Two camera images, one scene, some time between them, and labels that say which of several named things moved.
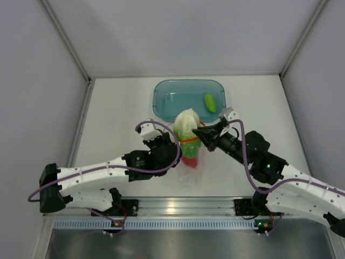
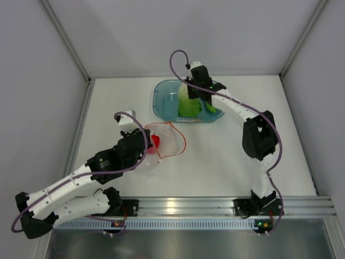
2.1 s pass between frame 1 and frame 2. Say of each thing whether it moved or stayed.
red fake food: moved
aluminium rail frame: stayed
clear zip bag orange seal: moved
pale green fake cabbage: moved
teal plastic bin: stayed
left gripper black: moved
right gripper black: moved
